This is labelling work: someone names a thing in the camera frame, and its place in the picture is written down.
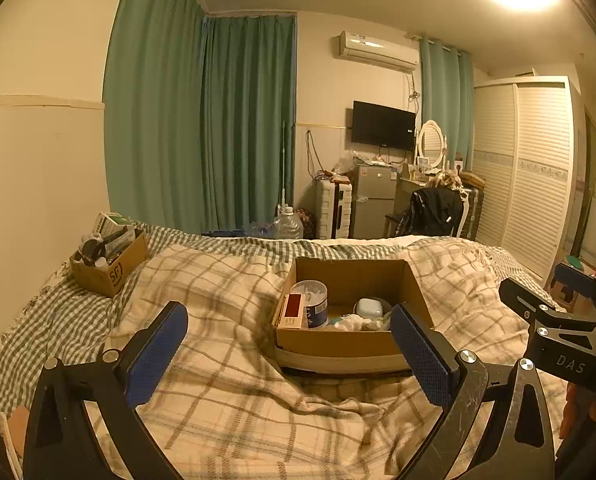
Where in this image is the white oval vanity mirror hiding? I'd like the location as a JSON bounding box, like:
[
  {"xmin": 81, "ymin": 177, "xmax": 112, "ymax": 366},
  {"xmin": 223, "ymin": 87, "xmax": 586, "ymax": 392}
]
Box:
[{"xmin": 415, "ymin": 120, "xmax": 449, "ymax": 168}]

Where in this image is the black jacket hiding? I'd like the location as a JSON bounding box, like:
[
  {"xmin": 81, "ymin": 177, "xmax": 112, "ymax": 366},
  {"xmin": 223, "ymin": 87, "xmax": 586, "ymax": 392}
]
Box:
[{"xmin": 400, "ymin": 187, "xmax": 464, "ymax": 237}]

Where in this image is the brown paper medicine box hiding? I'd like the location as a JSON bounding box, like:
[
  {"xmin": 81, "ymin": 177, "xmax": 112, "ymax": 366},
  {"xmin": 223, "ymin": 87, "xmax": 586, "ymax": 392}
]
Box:
[{"xmin": 274, "ymin": 293, "xmax": 307, "ymax": 331}]

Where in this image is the brown plastic stool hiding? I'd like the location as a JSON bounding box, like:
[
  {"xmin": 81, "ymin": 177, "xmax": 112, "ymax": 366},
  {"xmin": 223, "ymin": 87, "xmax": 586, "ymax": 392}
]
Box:
[{"xmin": 548, "ymin": 285, "xmax": 585, "ymax": 311}]

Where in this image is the white air conditioner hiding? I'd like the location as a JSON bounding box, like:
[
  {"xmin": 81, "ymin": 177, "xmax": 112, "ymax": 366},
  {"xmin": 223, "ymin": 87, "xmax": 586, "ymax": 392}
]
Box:
[{"xmin": 334, "ymin": 31, "xmax": 420, "ymax": 72}]

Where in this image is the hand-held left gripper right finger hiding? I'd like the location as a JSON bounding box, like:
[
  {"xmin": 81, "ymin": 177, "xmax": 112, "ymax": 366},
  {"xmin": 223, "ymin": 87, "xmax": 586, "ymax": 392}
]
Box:
[{"xmin": 390, "ymin": 304, "xmax": 561, "ymax": 480}]

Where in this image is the narrow green curtain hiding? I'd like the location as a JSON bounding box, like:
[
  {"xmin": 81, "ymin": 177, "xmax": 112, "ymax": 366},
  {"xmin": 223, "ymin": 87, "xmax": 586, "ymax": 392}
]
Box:
[{"xmin": 419, "ymin": 37, "xmax": 474, "ymax": 158}]

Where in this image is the beige plaid blanket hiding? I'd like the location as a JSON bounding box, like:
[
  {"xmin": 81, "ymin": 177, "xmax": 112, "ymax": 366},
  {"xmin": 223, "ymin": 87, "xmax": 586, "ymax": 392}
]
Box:
[{"xmin": 85, "ymin": 235, "xmax": 569, "ymax": 480}]

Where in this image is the grey mini fridge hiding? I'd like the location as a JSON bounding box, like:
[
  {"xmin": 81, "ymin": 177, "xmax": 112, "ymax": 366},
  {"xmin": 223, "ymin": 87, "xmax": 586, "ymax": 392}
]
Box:
[{"xmin": 352, "ymin": 164, "xmax": 399, "ymax": 239}]

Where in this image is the small cardboard box with clutter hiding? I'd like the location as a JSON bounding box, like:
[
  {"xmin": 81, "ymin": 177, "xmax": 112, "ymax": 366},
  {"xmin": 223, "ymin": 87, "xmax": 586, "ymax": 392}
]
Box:
[{"xmin": 69, "ymin": 230, "xmax": 150, "ymax": 298}]

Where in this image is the dark suitcase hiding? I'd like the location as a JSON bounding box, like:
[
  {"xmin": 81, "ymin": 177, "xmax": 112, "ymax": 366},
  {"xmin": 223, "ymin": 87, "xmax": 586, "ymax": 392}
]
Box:
[{"xmin": 459, "ymin": 182, "xmax": 485, "ymax": 240}]

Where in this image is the person's right hand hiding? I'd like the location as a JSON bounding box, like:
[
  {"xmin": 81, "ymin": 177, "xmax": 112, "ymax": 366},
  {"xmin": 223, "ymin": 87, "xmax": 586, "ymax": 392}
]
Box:
[{"xmin": 559, "ymin": 380, "xmax": 596, "ymax": 461}]

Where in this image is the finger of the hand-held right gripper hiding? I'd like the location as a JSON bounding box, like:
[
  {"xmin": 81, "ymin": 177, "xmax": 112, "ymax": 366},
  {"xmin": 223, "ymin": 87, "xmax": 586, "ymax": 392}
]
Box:
[
  {"xmin": 498, "ymin": 277, "xmax": 560, "ymax": 332},
  {"xmin": 553, "ymin": 262, "xmax": 596, "ymax": 322}
]

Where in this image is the green checked bedsheet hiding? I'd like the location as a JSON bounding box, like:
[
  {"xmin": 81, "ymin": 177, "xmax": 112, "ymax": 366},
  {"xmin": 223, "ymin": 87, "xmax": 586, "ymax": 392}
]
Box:
[{"xmin": 0, "ymin": 222, "xmax": 544, "ymax": 411}]

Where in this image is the black wall television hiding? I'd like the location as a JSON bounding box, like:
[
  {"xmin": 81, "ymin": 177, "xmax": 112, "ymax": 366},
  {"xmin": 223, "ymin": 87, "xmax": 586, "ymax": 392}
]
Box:
[{"xmin": 351, "ymin": 101, "xmax": 416, "ymax": 151}]

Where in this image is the white louvered wardrobe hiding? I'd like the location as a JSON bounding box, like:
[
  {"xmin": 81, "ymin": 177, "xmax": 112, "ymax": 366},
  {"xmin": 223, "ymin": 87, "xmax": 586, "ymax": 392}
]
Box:
[{"xmin": 472, "ymin": 76, "xmax": 581, "ymax": 277}]

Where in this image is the white suitcase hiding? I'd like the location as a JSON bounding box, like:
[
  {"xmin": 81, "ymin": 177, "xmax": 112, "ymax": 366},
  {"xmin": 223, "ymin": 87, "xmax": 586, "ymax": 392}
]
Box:
[{"xmin": 315, "ymin": 178, "xmax": 354, "ymax": 240}]

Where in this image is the wide green curtain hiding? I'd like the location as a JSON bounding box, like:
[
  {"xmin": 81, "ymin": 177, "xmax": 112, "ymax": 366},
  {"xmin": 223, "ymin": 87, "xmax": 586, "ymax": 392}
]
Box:
[{"xmin": 103, "ymin": 0, "xmax": 209, "ymax": 231}]

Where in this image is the light blue rounded case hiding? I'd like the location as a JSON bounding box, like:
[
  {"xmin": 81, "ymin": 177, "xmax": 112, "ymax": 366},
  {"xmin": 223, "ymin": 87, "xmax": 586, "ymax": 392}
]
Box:
[{"xmin": 354, "ymin": 298, "xmax": 394, "ymax": 319}]

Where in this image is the large clear water jug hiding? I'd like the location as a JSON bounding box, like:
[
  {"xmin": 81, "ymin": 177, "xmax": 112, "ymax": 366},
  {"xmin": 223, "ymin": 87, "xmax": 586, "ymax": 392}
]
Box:
[{"xmin": 273, "ymin": 206, "xmax": 304, "ymax": 240}]

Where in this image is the round clear plastic container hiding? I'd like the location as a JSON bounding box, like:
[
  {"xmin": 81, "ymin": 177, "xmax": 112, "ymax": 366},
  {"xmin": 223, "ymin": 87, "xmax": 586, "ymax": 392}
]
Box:
[{"xmin": 290, "ymin": 280, "xmax": 329, "ymax": 331}]

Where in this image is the green and white carton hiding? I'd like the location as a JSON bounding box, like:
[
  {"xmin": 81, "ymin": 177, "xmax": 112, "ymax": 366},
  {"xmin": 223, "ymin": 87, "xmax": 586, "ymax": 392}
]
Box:
[{"xmin": 94, "ymin": 212, "xmax": 135, "ymax": 241}]

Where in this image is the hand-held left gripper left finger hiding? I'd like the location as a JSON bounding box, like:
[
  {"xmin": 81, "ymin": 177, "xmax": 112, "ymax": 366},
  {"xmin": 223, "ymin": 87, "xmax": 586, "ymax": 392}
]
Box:
[{"xmin": 23, "ymin": 301, "xmax": 189, "ymax": 480}]

